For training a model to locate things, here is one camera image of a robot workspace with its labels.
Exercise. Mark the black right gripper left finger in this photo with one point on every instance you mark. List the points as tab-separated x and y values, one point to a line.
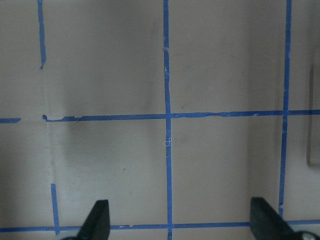
97	224

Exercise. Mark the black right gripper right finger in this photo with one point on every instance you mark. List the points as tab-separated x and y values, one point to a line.
266	224

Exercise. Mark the wire mesh shelf rack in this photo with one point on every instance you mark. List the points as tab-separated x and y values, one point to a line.
313	129

